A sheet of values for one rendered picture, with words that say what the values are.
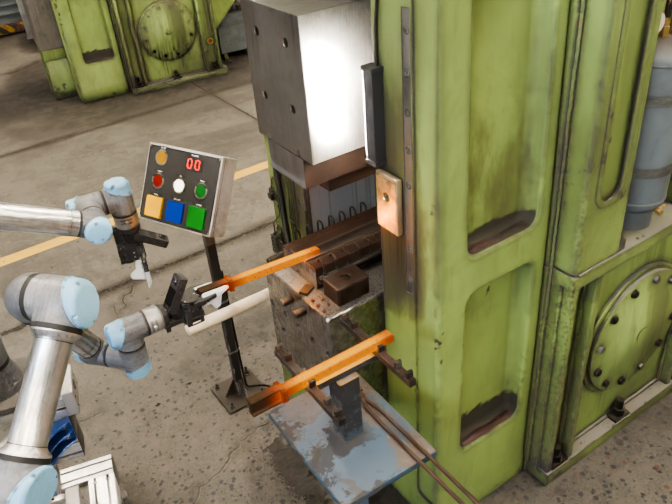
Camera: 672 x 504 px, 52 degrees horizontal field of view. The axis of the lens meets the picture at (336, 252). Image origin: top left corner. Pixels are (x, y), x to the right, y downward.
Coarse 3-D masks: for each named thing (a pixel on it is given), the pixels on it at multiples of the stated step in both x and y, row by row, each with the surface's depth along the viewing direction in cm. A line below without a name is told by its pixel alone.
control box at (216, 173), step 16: (160, 144) 247; (176, 160) 244; (208, 160) 237; (224, 160) 235; (176, 176) 244; (192, 176) 240; (208, 176) 237; (224, 176) 237; (144, 192) 251; (160, 192) 247; (176, 192) 244; (192, 192) 240; (208, 192) 237; (224, 192) 239; (144, 208) 251; (208, 208) 237; (224, 208) 241; (176, 224) 244; (208, 224) 238; (224, 224) 243
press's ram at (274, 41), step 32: (256, 0) 180; (288, 0) 178; (320, 0) 175; (352, 0) 173; (256, 32) 186; (288, 32) 171; (320, 32) 170; (352, 32) 176; (256, 64) 192; (288, 64) 177; (320, 64) 174; (352, 64) 180; (256, 96) 200; (288, 96) 184; (320, 96) 179; (352, 96) 185; (288, 128) 191; (320, 128) 183; (352, 128) 189; (320, 160) 188
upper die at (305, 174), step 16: (272, 144) 203; (272, 160) 207; (288, 160) 198; (304, 160) 191; (336, 160) 197; (352, 160) 201; (288, 176) 202; (304, 176) 194; (320, 176) 197; (336, 176) 200
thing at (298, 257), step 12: (300, 252) 216; (312, 252) 216; (264, 264) 210; (276, 264) 210; (288, 264) 212; (228, 276) 204; (240, 276) 205; (252, 276) 206; (204, 288) 199; (228, 288) 203
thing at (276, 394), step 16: (384, 336) 181; (352, 352) 176; (368, 352) 178; (320, 368) 172; (336, 368) 174; (288, 384) 168; (304, 384) 170; (256, 400) 163; (272, 400) 167; (288, 400) 167
